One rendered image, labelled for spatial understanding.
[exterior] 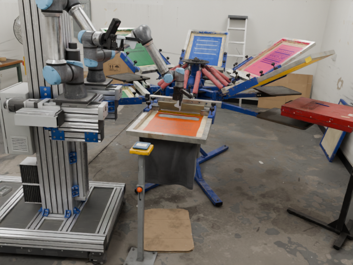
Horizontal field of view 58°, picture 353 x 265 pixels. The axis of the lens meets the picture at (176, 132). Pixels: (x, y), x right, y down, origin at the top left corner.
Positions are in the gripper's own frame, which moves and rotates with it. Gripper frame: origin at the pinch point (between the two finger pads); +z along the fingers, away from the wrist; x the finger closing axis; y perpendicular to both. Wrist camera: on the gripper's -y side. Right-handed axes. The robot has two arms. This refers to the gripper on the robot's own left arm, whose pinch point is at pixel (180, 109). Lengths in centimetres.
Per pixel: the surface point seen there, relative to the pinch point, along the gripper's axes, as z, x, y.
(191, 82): -8, -77, 2
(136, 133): 3, 60, 21
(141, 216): 59, 79, 12
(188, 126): 5.4, 27.6, -11.7
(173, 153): 20, 50, -4
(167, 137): 3, 60, -2
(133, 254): 100, 74, 20
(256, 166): 102, -114, -82
